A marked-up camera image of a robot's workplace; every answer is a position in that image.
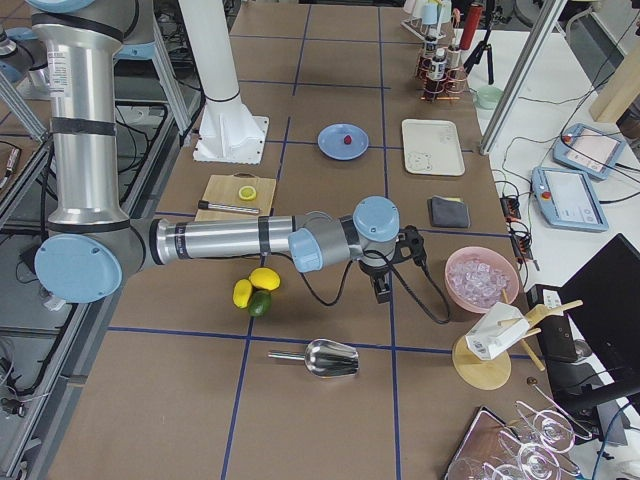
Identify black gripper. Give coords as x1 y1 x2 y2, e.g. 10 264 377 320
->
358 260 392 303

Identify blue plastic plate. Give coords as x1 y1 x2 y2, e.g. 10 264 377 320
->
317 123 369 161

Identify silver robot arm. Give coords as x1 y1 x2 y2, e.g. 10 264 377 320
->
31 1 400 304

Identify metal scoop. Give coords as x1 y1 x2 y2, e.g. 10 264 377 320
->
267 339 360 378

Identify pink bowl of ice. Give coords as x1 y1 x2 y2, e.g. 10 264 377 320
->
445 246 520 313

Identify grey folded cloth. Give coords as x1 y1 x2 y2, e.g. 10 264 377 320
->
427 196 470 228

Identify yellow lemon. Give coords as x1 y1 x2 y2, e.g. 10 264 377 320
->
232 279 254 309
248 267 281 291

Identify green lime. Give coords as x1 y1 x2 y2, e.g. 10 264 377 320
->
247 290 272 317

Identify white paper carton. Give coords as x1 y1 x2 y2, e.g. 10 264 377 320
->
465 302 529 361

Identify wooden cup tree stand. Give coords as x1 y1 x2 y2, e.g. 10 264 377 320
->
452 300 583 390

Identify cream bear tray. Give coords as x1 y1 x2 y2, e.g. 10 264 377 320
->
401 119 465 177

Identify lemon half slice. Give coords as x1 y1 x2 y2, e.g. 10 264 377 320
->
238 185 258 202

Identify wooden cutting board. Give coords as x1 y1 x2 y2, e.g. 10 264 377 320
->
195 174 277 221

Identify near teach pendant tablet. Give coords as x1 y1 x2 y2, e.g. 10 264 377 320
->
531 167 609 232

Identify teach pendant tablet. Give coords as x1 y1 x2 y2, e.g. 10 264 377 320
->
553 123 624 181
531 167 609 232

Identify mint green bowl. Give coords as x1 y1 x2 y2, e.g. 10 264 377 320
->
475 85 503 110

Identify black monitor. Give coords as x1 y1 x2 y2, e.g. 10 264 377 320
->
540 233 639 413

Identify clear wine glasses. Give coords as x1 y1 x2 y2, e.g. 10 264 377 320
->
443 397 593 479

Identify far teach pendant tablet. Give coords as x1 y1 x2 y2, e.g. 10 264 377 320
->
553 123 624 181

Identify red cylinder bottle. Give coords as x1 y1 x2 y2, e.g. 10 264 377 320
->
460 2 484 51

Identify steel handled knife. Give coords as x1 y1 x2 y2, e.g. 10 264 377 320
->
198 200 260 215

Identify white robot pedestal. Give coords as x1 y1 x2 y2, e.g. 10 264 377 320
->
179 0 269 165

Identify copper wire bottle rack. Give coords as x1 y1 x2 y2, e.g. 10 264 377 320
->
415 28 467 102

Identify black camera tripod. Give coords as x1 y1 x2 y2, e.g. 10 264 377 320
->
463 0 496 85

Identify white wire cup rack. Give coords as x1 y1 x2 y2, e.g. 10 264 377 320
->
401 0 452 39

